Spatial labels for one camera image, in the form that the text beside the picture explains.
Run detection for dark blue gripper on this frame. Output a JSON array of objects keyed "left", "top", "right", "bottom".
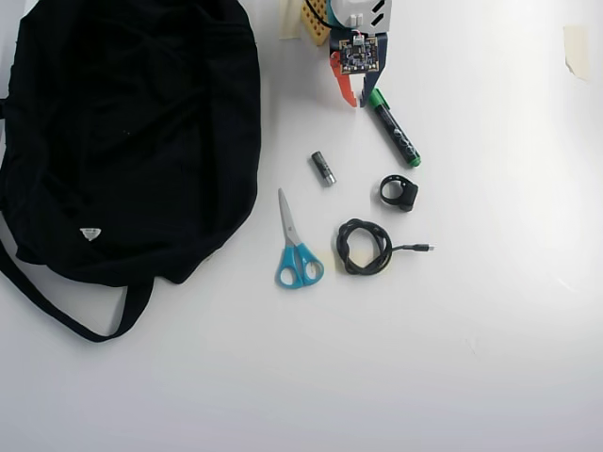
[{"left": 329, "top": 31, "right": 388, "bottom": 108}]

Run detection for green marker pen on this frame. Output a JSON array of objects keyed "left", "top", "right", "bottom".
[{"left": 368, "top": 88, "right": 422, "bottom": 170}]

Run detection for black fabric bag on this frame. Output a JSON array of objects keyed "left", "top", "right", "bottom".
[{"left": 0, "top": 0, "right": 263, "bottom": 344}]

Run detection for yellow perforated block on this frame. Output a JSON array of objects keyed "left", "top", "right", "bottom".
[{"left": 300, "top": 0, "right": 331, "bottom": 48}]

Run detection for small black cylindrical battery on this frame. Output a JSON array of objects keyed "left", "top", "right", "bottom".
[{"left": 309, "top": 151, "right": 338, "bottom": 187}]

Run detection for beige masking tape piece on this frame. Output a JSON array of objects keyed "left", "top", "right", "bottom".
[
  {"left": 277, "top": 0, "right": 302, "bottom": 40},
  {"left": 562, "top": 24, "right": 591, "bottom": 82}
]

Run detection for bare camera circuit board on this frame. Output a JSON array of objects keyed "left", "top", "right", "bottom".
[{"left": 336, "top": 37, "right": 380, "bottom": 76}]

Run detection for black camera cable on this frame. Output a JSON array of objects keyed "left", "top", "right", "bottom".
[{"left": 303, "top": 0, "right": 338, "bottom": 32}]

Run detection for black ring clamp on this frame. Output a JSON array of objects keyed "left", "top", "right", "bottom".
[{"left": 379, "top": 173, "right": 419, "bottom": 213}]

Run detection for blue handled scissors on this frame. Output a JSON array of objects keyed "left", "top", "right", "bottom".
[{"left": 274, "top": 187, "right": 325, "bottom": 290}]

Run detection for coiled black usb cable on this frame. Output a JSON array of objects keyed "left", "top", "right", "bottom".
[{"left": 335, "top": 218, "right": 436, "bottom": 277}]

